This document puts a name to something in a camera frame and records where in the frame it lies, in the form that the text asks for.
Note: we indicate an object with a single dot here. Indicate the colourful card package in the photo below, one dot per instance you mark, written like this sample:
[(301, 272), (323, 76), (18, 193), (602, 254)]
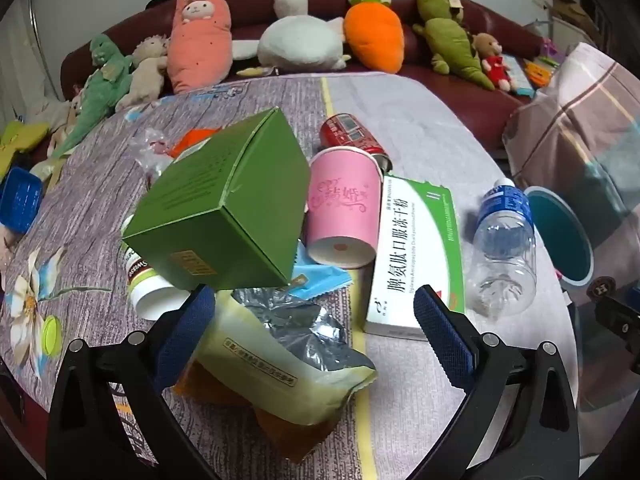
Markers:
[(520, 77)]

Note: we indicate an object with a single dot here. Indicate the clear plastic bag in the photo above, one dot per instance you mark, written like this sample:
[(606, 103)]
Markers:
[(150, 160)]

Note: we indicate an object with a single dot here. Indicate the orange carrot bunny plush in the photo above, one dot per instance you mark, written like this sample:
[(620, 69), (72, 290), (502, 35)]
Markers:
[(375, 35)]

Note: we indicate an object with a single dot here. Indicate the grey cloth covered table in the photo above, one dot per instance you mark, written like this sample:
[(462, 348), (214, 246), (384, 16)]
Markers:
[(100, 200)]

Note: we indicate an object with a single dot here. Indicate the clear plastic water bottle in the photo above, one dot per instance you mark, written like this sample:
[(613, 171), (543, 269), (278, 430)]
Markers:
[(502, 240)]

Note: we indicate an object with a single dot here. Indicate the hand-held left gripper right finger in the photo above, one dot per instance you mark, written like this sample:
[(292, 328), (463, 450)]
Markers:
[(442, 335)]

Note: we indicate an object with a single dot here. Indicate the yellow plush toy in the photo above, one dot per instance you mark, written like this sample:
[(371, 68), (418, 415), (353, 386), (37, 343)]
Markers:
[(20, 137)]

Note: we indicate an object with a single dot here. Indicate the cream plush toy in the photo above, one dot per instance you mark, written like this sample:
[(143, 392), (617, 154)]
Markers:
[(62, 125)]

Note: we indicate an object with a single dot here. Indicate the light blue wrapper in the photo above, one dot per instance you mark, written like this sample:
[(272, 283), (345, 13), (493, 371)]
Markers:
[(312, 280)]

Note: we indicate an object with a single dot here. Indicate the orange snack packet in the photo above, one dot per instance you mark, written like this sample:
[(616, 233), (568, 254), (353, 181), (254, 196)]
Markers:
[(192, 139)]

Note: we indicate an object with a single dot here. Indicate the yellow-green foil pouch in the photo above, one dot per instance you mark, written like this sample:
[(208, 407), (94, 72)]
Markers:
[(280, 355)]

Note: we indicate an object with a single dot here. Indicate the beige doll plush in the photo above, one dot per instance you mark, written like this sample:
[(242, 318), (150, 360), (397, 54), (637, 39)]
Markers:
[(145, 75)]

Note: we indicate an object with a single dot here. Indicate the brown teddy bear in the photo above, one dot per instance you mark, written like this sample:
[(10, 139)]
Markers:
[(495, 67)]

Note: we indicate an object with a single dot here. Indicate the lime green lid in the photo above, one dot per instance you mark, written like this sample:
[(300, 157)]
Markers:
[(51, 337)]

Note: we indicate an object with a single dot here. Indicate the blue plastic tray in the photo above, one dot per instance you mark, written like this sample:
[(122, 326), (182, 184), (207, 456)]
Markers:
[(20, 200)]

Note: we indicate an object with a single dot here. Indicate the olive dinosaur plush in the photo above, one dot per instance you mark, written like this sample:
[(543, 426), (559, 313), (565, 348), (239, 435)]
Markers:
[(450, 35)]

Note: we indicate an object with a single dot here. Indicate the pink paper cup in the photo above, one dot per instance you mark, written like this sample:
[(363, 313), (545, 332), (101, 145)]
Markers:
[(340, 200)]

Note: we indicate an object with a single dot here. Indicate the brown translucent packet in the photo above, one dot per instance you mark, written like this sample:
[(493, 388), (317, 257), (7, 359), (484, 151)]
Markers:
[(290, 435)]

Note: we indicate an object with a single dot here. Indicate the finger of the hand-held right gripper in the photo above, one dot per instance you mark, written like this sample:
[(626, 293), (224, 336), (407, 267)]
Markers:
[(617, 317)]

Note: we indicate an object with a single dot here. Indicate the white supplement bottle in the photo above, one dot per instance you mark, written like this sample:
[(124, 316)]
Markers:
[(150, 295)]

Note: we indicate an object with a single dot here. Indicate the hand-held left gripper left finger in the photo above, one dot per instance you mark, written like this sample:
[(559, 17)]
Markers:
[(185, 335)]

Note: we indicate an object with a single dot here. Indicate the pink carrot bunny plush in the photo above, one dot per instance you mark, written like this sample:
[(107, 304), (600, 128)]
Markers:
[(197, 50)]

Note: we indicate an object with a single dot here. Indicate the white goose plush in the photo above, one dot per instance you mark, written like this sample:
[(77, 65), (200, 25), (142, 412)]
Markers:
[(300, 40)]

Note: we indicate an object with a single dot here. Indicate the green cardboard box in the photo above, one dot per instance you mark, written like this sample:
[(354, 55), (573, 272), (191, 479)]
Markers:
[(225, 180)]

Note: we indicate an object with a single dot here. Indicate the teal trash bin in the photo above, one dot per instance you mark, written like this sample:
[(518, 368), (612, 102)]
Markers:
[(555, 230)]

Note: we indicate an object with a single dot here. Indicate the plaid blanket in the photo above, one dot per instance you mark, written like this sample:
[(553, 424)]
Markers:
[(590, 125)]

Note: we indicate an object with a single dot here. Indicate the dark red leather sofa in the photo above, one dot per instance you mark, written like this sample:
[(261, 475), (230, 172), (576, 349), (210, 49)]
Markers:
[(450, 95)]

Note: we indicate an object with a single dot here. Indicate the white green medicine box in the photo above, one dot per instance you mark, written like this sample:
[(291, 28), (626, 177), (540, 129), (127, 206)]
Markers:
[(415, 250)]

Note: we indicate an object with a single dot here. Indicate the red soda can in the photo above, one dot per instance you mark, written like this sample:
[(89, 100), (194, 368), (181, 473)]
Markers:
[(345, 130)]

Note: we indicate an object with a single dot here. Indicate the green dinosaur plush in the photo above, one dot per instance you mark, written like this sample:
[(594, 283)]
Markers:
[(102, 85)]

